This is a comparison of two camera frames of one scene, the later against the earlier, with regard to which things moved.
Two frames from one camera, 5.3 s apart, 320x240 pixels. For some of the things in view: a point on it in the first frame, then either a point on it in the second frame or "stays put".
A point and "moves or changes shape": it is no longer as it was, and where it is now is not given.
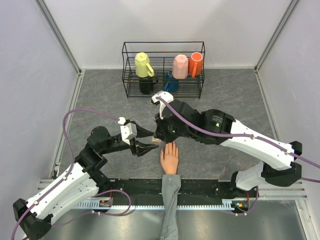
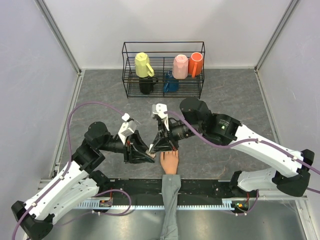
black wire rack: [176, 67] stays put
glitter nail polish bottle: [155, 140] moves or changes shape
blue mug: [171, 84] stays put
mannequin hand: [169, 157] stays put
